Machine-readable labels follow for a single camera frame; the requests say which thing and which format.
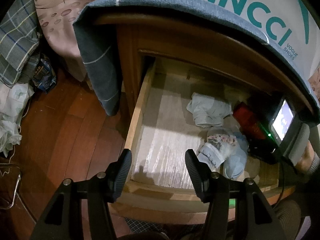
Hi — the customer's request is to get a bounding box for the wooden drawer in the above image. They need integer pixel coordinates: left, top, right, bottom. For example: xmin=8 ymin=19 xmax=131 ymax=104
xmin=107 ymin=57 xmax=297 ymax=224

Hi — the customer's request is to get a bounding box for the white XINCCI shoe box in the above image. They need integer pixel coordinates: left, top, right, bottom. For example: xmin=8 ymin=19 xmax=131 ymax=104
xmin=204 ymin=0 xmax=319 ymax=79

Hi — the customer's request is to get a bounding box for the blue checked cloth cover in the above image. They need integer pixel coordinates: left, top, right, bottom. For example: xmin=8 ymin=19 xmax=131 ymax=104
xmin=73 ymin=0 xmax=319 ymax=124

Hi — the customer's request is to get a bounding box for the red cylindrical container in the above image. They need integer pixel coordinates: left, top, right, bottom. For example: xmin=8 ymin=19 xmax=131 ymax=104
xmin=233 ymin=102 xmax=266 ymax=139

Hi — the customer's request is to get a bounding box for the light blue floral sock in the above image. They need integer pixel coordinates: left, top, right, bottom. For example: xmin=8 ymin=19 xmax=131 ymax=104
xmin=197 ymin=127 xmax=248 ymax=180

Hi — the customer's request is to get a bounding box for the light grey folded garment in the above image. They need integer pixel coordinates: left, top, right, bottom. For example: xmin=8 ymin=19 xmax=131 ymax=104
xmin=186 ymin=93 xmax=233 ymax=128

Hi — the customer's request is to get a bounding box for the leaf pattern curtain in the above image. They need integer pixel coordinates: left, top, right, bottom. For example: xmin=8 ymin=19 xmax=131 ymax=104
xmin=34 ymin=0 xmax=95 ymax=82

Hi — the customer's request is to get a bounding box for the brown wooden nightstand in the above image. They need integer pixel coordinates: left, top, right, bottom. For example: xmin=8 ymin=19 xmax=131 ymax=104
xmin=98 ymin=14 xmax=319 ymax=122

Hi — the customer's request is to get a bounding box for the brown bag with metal frame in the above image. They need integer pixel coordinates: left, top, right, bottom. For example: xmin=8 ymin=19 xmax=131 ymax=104
xmin=1 ymin=163 xmax=22 ymax=210

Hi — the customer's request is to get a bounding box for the white crumpled plastic sheet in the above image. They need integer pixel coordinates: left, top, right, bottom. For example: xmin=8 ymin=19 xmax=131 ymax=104
xmin=1 ymin=82 xmax=34 ymax=157

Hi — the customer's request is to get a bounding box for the grey plaid fabric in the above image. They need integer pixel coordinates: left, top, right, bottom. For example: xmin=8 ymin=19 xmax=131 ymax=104
xmin=1 ymin=0 xmax=40 ymax=88

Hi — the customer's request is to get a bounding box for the checked slipper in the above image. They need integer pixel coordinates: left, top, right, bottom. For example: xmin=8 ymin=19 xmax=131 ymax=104
xmin=124 ymin=217 xmax=165 ymax=233

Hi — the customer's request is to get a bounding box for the dark blue snack bag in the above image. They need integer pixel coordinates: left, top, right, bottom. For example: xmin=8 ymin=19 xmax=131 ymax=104
xmin=31 ymin=58 xmax=57 ymax=93

